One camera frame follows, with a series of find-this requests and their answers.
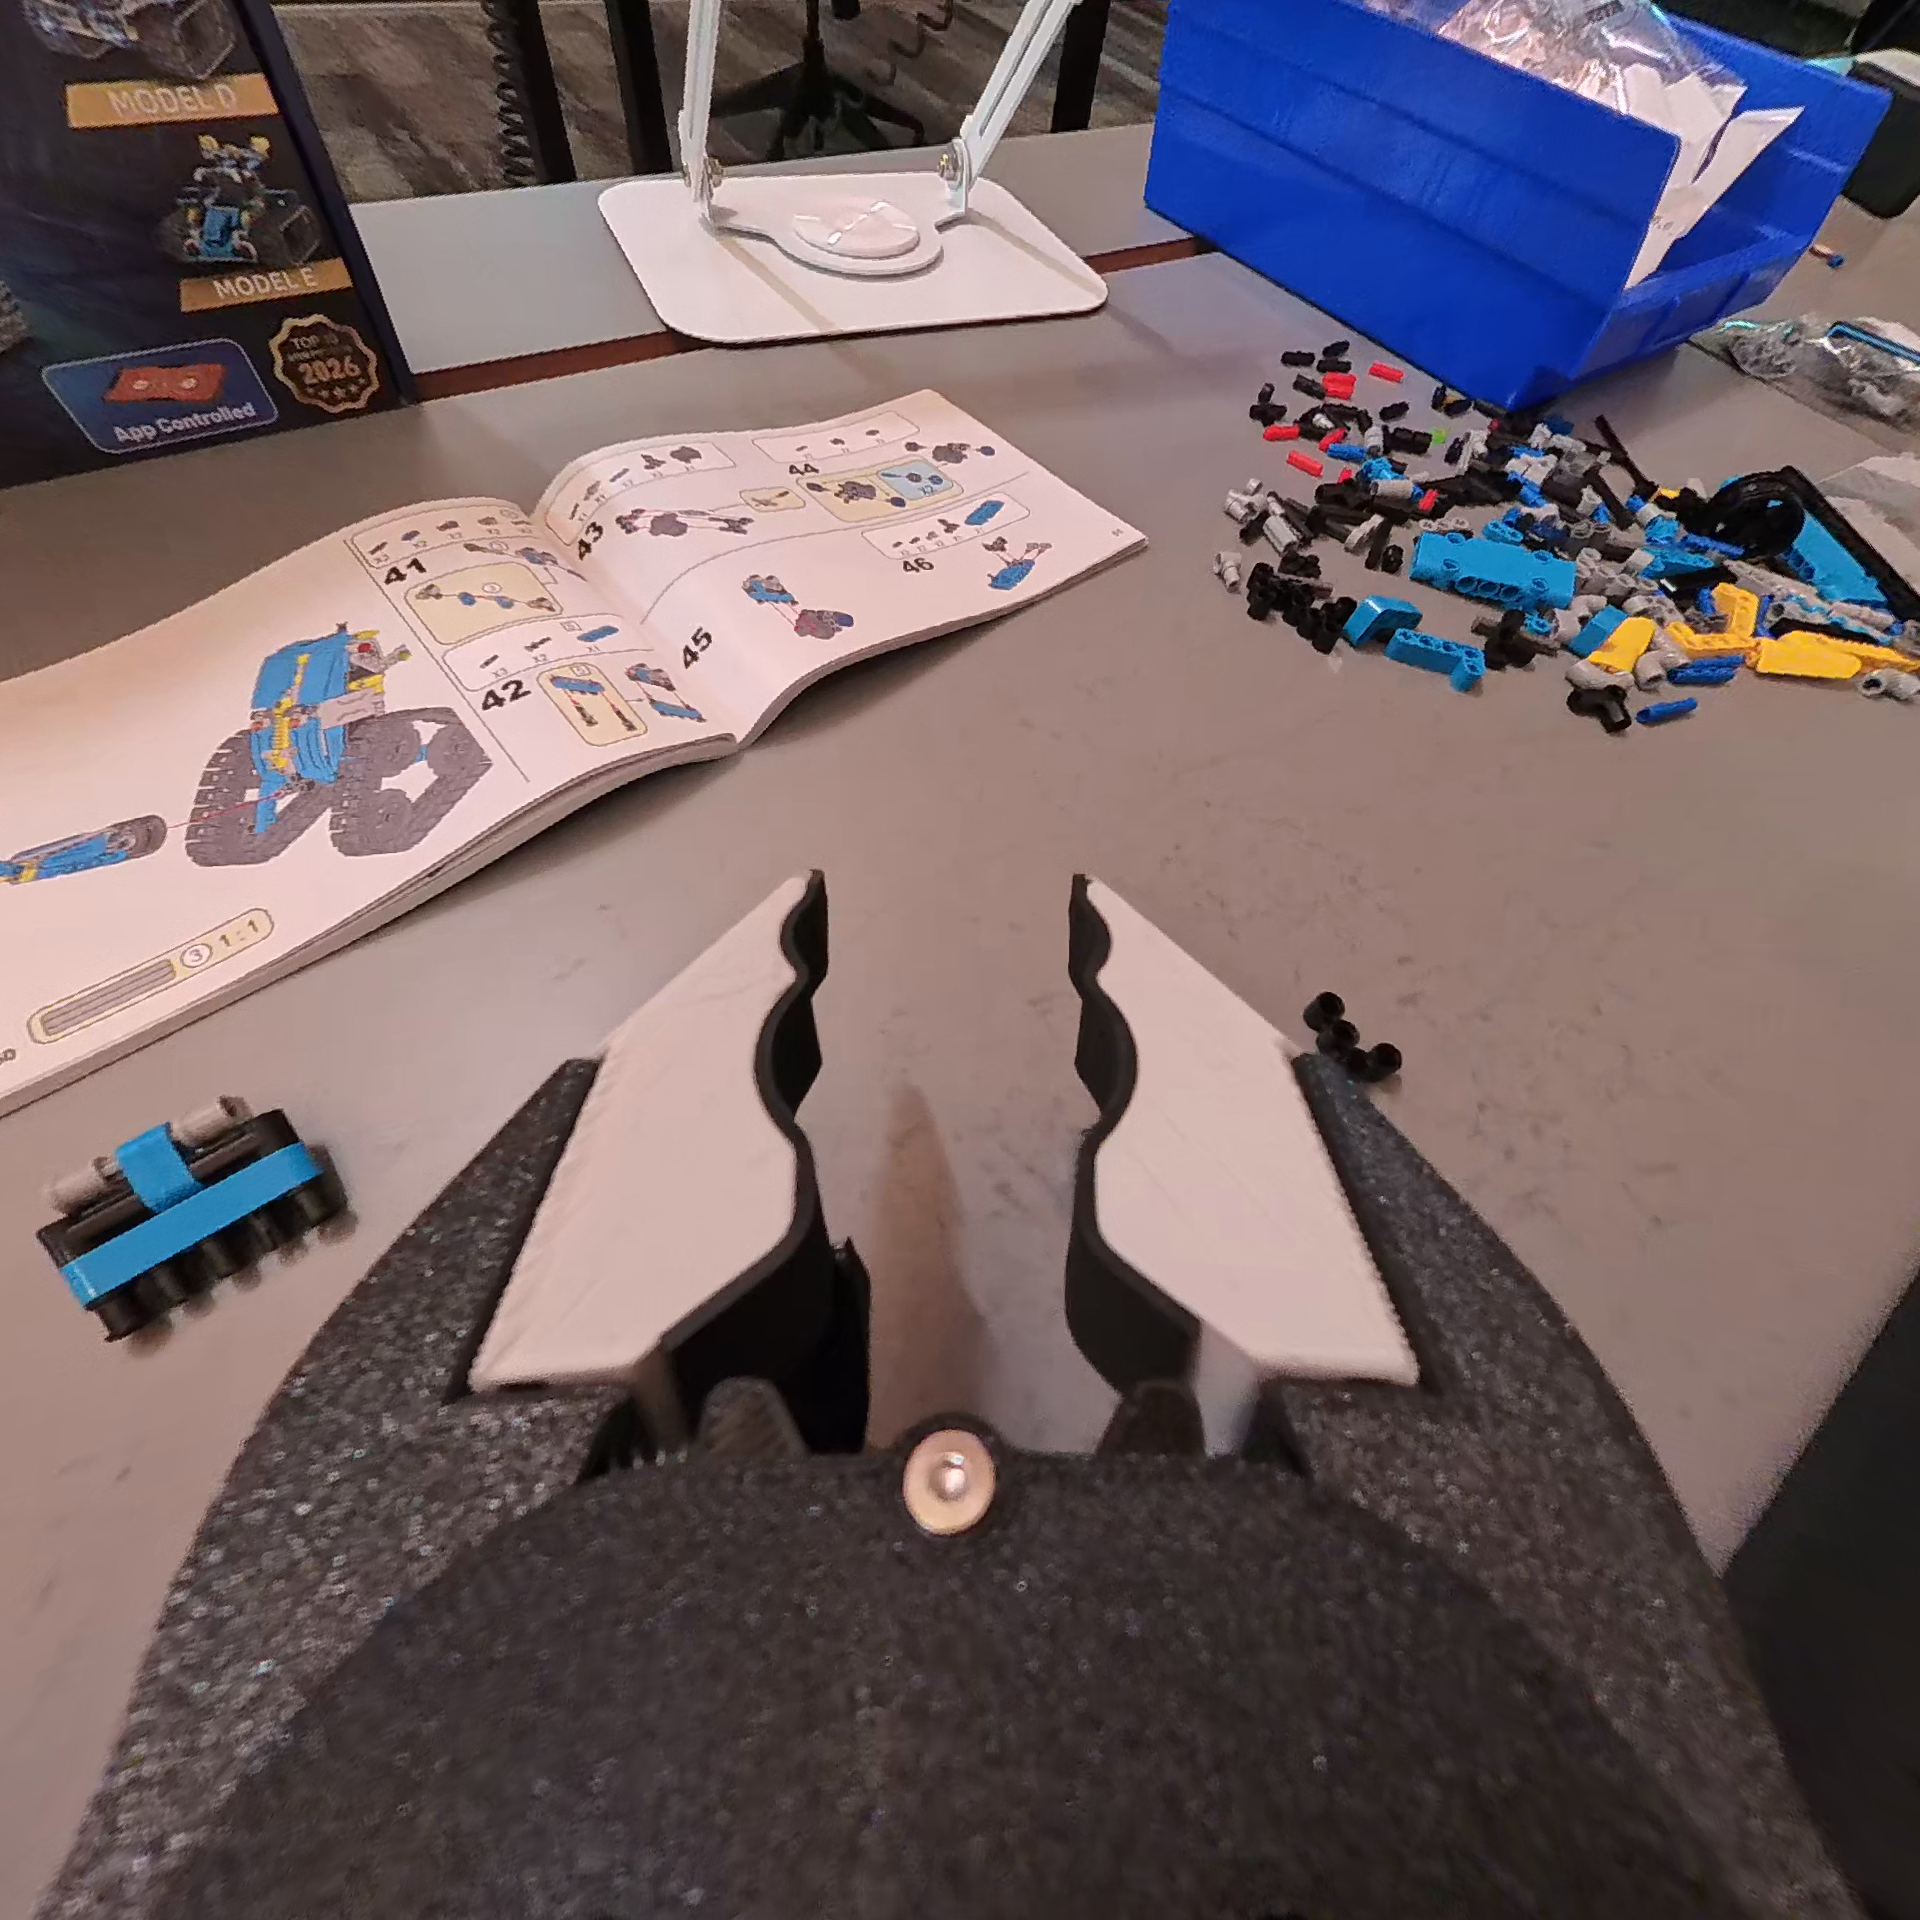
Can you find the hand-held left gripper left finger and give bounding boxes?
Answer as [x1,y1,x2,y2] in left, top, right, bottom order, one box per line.
[469,871,875,1457]

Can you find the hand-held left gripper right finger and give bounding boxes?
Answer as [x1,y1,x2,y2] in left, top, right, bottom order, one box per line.
[1063,874,1421,1457]

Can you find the blue black brick assembly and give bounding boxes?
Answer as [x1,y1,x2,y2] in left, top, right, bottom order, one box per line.
[37,1095,350,1344]

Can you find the pile of building brick pieces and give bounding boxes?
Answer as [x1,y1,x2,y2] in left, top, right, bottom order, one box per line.
[1211,343,1920,736]

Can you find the open instruction booklet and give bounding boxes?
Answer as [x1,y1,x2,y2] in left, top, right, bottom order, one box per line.
[0,391,1149,1120]

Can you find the white laptop stand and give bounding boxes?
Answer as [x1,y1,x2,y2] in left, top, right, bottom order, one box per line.
[597,0,1108,351]

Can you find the clear bag of grey parts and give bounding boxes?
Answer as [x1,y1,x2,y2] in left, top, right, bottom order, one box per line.
[1691,307,1920,425]

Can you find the blue plastic bin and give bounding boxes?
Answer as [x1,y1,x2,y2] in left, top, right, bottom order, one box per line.
[1142,0,1893,413]

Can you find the dark robot kit box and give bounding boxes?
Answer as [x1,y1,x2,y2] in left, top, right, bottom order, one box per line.
[0,0,416,489]

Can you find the black office chair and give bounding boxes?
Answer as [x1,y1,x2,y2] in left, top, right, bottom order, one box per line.
[742,0,939,153]

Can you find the crumpled clear plastic bag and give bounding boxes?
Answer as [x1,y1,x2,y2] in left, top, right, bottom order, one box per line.
[1388,0,1808,289]

